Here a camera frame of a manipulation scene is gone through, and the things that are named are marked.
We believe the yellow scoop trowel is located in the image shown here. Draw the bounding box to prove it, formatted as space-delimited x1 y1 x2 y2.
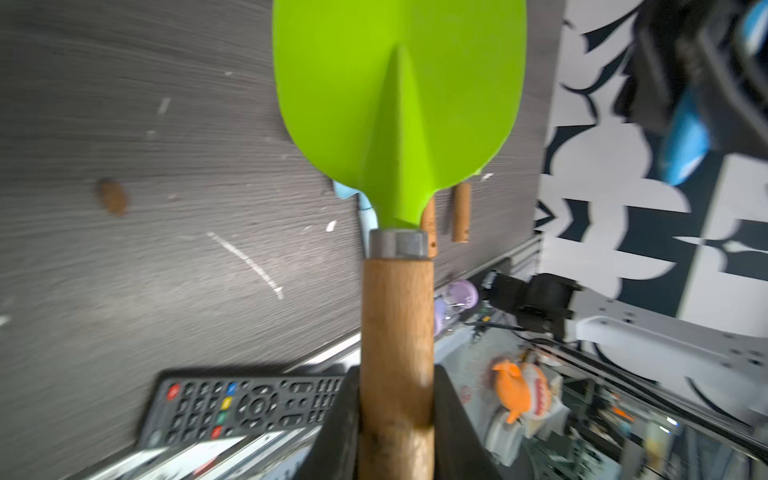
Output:
420 196 438 259

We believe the purple sand timer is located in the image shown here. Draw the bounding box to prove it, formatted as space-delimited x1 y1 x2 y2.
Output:
434 279 479 336

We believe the white blue cleaning brush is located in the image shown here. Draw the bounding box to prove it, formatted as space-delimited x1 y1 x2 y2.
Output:
657 89 710 186

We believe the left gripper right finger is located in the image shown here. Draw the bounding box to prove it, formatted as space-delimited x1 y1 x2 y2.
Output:
434 365 502 480

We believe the light green small trowel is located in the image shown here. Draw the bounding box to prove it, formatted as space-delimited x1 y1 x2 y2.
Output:
451 179 472 244

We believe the green pointed trowel back row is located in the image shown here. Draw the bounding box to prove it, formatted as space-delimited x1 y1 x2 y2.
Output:
272 1 527 479

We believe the black remote control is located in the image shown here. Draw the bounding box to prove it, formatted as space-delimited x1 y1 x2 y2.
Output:
136 370 344 450

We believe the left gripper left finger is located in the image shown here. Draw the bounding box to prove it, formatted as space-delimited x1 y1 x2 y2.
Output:
293 367 360 480

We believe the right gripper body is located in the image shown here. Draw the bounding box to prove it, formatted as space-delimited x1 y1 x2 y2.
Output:
614 1 767 159

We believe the orange plush toy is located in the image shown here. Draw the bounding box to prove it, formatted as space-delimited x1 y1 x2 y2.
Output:
492 360 553 424

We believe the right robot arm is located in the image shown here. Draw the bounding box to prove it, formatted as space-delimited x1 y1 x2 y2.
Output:
484 1 767 429

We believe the light blue scoop trowel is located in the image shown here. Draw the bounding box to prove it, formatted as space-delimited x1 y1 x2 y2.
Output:
333 181 378 258

